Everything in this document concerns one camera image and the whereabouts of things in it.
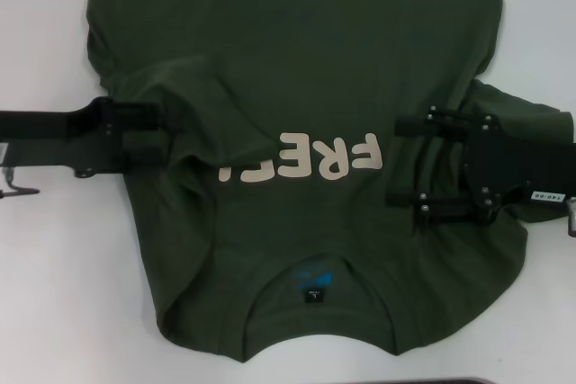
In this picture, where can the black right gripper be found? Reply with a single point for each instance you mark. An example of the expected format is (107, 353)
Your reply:
(517, 168)

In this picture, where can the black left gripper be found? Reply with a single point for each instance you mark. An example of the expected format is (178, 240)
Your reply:
(58, 141)

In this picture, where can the dark green FREE t-shirt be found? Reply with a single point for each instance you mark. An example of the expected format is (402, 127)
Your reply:
(315, 20)

